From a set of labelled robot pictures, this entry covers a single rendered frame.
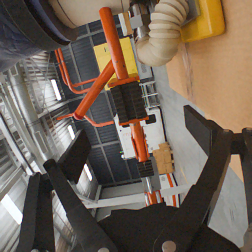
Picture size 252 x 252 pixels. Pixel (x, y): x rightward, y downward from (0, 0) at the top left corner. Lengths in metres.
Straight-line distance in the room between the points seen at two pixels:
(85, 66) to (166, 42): 11.04
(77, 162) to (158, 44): 0.16
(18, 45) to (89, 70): 10.79
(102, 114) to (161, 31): 11.12
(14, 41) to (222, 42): 0.31
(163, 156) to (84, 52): 8.46
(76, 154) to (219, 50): 0.21
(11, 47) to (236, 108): 0.36
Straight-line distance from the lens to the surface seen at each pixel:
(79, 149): 0.18
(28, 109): 5.99
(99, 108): 11.21
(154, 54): 0.21
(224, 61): 0.22
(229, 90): 0.22
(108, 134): 11.78
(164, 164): 7.32
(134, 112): 0.28
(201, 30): 0.21
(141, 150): 0.33
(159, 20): 0.20
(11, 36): 0.31
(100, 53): 7.68
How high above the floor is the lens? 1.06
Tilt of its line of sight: 6 degrees up
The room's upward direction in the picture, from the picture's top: 103 degrees counter-clockwise
